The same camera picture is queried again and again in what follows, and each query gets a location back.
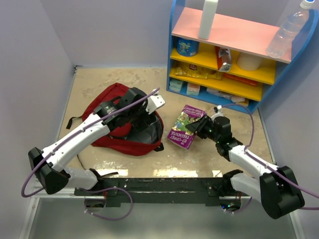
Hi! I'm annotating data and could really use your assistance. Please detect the blue wooden shelf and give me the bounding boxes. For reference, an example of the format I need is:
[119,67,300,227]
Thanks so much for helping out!
[166,0,319,113]

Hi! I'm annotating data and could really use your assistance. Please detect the red snack box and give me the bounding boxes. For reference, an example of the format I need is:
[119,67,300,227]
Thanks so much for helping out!
[215,46,232,72]

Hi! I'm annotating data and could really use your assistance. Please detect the red backpack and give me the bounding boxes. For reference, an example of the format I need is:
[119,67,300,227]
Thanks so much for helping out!
[79,83,164,156]

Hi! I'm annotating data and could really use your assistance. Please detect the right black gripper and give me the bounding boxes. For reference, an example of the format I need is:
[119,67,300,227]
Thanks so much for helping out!
[185,115,220,143]

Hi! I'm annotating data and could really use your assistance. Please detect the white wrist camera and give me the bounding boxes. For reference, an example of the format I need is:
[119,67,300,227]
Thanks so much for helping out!
[146,95,165,115]
[211,105,224,120]

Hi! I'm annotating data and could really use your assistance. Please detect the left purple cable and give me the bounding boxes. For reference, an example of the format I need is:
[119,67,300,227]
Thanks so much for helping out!
[21,87,160,220]

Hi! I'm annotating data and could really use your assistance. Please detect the white wrapped packs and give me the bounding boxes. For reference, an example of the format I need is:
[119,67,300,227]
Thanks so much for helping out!
[206,88,249,107]

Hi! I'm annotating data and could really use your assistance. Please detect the yellow snack bag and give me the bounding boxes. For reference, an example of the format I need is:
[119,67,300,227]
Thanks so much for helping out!
[173,61,223,80]

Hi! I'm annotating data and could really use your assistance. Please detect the blue round tin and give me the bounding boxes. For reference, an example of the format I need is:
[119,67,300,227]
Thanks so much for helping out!
[176,37,199,57]

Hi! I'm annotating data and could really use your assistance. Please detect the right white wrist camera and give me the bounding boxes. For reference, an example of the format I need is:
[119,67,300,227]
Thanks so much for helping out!
[211,105,224,120]

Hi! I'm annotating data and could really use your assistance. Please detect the red flat box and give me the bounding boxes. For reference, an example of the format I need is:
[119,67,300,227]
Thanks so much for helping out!
[223,73,258,87]

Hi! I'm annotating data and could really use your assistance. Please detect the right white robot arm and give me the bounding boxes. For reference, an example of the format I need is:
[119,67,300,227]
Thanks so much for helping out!
[186,116,305,219]

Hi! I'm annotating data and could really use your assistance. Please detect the white paper roll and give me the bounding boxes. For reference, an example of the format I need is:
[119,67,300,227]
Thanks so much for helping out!
[236,52,264,71]

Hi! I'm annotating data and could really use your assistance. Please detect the pink tissue pack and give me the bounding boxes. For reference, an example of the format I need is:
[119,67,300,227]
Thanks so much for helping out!
[186,82,200,96]

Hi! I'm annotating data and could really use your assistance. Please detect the purple spine book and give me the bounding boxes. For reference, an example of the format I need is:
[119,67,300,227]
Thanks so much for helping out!
[167,105,206,149]

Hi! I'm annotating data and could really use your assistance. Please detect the aluminium rail frame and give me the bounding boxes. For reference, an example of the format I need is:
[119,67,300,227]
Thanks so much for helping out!
[18,65,306,239]

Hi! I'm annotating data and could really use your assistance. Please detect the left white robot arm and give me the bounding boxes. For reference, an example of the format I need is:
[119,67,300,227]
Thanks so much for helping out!
[28,88,165,195]

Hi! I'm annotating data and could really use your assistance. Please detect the white bottle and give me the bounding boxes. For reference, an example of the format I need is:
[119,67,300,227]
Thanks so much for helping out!
[198,0,219,40]

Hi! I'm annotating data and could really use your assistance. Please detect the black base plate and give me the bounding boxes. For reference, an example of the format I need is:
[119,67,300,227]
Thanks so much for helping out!
[74,177,239,207]

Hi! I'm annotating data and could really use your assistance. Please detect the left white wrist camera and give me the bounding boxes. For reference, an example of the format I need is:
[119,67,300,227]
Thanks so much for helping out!
[146,95,165,115]

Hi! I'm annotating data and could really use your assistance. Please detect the teal tissue pack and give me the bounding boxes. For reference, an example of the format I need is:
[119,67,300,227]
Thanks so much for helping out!
[169,78,184,92]

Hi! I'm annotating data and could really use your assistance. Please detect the clear plastic water bottle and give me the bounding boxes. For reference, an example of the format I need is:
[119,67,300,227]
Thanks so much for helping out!
[266,0,315,59]

